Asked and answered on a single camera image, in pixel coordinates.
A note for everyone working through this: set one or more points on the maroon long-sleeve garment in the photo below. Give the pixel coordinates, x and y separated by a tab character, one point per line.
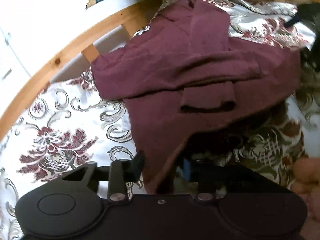
186	78

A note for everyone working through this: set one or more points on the floral white satin bedspread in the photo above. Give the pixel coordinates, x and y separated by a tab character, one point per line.
70	124

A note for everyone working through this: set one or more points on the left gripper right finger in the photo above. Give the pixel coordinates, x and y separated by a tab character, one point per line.
210	179

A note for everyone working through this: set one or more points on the person's right hand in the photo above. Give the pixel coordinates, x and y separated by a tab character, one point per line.
306	172

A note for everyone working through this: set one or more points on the wooden bed frame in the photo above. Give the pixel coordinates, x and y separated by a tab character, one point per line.
131	18

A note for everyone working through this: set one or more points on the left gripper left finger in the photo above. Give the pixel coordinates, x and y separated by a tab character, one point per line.
121	172

